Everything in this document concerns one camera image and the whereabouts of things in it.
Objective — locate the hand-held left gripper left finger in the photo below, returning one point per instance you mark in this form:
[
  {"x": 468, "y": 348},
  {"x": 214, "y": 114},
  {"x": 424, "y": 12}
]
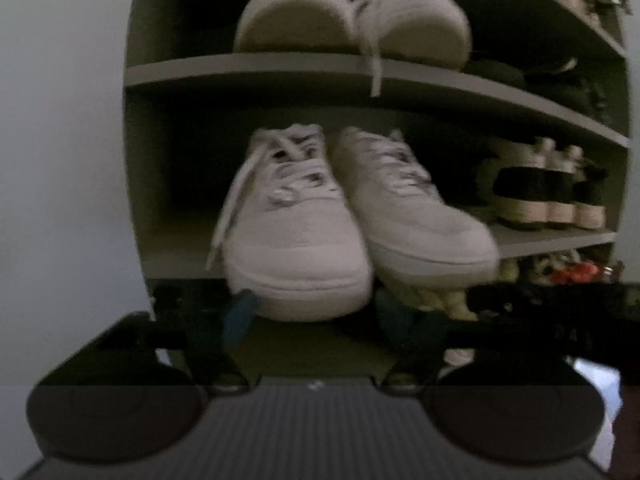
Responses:
[{"x": 239, "y": 312}]

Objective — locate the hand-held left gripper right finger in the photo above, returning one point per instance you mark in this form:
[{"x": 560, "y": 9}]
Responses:
[{"x": 395, "y": 317}]

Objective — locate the white sneaker with grey swoosh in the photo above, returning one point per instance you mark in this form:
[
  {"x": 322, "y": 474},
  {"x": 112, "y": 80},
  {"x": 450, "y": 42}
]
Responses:
[
  {"x": 425, "y": 230},
  {"x": 295, "y": 255}
]

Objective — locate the shoe cabinet with shelves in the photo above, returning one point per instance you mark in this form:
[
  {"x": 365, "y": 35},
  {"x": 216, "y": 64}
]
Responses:
[{"x": 300, "y": 67}]

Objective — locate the plain white lace-up sneaker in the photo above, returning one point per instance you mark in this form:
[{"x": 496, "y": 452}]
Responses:
[
  {"x": 420, "y": 25},
  {"x": 295, "y": 15}
]

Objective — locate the red and white sneaker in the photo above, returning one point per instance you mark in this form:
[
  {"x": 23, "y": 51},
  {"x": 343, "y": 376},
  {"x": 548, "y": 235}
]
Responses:
[{"x": 575, "y": 274}]

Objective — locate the black and white low sneaker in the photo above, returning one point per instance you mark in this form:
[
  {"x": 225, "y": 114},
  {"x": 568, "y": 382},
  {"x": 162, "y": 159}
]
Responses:
[{"x": 590, "y": 197}]

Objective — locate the black and white high-top sneaker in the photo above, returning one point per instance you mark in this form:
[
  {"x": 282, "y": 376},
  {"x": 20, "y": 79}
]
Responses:
[
  {"x": 562, "y": 190},
  {"x": 520, "y": 190}
]

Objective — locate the black leather shoe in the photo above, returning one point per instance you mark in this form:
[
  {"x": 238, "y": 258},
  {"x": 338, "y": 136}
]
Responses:
[{"x": 597, "y": 100}]

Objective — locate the plain white cabinet door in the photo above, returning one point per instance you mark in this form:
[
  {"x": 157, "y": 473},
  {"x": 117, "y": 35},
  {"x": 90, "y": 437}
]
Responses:
[{"x": 60, "y": 160}]

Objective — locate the metal door hinge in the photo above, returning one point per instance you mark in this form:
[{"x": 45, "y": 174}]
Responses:
[{"x": 612, "y": 0}]

